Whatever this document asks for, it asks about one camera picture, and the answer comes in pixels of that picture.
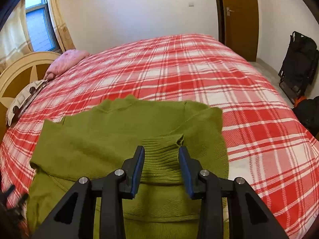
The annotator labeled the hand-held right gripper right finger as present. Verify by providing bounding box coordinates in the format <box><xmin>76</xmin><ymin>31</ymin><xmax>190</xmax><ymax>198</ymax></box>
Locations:
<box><xmin>178</xmin><ymin>146</ymin><xmax>289</xmax><ymax>239</ymax></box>

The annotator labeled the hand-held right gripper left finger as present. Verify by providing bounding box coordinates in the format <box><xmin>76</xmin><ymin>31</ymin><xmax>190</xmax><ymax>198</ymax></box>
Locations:
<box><xmin>31</xmin><ymin>146</ymin><xmax>145</xmax><ymax>239</ymax></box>

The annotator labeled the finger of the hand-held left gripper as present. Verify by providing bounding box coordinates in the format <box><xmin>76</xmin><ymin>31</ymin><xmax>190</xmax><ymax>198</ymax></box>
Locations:
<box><xmin>0</xmin><ymin>185</ymin><xmax>28</xmax><ymax>221</ymax></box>

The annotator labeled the green striped knit sweater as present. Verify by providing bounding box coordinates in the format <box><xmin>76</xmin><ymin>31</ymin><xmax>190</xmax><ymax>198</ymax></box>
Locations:
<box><xmin>26</xmin><ymin>95</ymin><xmax>230</xmax><ymax>239</ymax></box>

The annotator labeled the red plaid blanket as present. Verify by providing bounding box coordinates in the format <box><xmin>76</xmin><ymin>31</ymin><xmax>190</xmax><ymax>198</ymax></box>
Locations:
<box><xmin>0</xmin><ymin>33</ymin><xmax>319</xmax><ymax>239</ymax></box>

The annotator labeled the white printed pillow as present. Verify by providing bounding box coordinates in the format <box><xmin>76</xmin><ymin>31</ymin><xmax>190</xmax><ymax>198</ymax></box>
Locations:
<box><xmin>5</xmin><ymin>79</ymin><xmax>48</xmax><ymax>126</ymax></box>

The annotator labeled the pink pillow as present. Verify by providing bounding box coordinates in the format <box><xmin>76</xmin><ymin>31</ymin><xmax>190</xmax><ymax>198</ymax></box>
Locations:
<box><xmin>45</xmin><ymin>50</ymin><xmax>90</xmax><ymax>80</ymax></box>

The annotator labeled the cream and brown headboard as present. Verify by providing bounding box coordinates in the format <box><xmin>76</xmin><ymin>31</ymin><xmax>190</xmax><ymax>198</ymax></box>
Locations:
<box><xmin>0</xmin><ymin>52</ymin><xmax>61</xmax><ymax>140</ymax></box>

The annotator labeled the black bag with orange trim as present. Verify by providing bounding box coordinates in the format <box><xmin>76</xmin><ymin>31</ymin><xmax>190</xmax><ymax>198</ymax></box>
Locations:
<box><xmin>291</xmin><ymin>96</ymin><xmax>319</xmax><ymax>133</ymax></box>

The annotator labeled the brown wooden door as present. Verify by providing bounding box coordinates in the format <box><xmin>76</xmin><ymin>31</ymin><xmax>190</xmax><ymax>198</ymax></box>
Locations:
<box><xmin>213</xmin><ymin>0</ymin><xmax>260</xmax><ymax>62</ymax></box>

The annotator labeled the yellow patterned curtain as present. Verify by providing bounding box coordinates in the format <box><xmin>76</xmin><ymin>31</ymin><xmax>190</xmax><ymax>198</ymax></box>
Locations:
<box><xmin>45</xmin><ymin>0</ymin><xmax>76</xmax><ymax>52</ymax></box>

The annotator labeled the window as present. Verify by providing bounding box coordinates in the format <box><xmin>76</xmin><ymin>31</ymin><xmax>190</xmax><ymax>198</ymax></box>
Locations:
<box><xmin>25</xmin><ymin>0</ymin><xmax>61</xmax><ymax>53</ymax></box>

